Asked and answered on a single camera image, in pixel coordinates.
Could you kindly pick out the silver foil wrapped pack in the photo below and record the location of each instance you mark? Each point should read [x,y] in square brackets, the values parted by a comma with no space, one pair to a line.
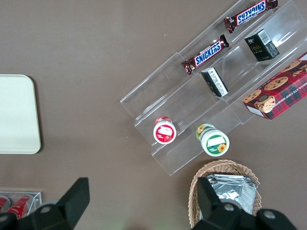
[235,191]

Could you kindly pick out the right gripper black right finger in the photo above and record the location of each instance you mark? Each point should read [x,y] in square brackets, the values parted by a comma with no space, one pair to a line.
[216,215]

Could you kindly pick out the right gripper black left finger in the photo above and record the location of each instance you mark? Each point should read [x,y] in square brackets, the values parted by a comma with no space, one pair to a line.
[69,206]

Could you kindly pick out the red lidded cup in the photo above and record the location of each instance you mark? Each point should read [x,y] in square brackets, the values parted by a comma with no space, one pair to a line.
[165,131]

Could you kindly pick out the Snickers chocolate bar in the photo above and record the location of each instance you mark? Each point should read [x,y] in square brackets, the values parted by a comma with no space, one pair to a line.
[250,14]
[207,54]

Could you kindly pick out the red cola bottle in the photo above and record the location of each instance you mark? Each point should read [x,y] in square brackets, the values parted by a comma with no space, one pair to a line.
[20,206]
[3,203]

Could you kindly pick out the small black carton box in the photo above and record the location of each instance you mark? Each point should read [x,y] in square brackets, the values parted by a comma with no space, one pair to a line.
[216,82]
[262,46]

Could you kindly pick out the cream plastic tray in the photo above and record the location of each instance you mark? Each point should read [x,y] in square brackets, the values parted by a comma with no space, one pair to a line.
[16,115]

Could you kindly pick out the red tartan cookie box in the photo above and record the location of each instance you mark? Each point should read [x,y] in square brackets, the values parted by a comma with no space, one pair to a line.
[283,95]

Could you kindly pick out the clear acrylic stepped shelf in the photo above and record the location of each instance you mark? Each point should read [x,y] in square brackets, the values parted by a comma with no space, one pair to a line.
[182,100]

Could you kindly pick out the clear acrylic bottle rack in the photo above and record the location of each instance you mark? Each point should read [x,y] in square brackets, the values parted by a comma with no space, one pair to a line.
[36,198]

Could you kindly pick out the green lidded sunflower cup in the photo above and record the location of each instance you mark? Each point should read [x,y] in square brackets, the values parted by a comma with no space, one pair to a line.
[214,142]

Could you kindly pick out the wicker basket holding foil packs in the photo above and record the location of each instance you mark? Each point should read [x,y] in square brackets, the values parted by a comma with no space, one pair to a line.
[216,167]

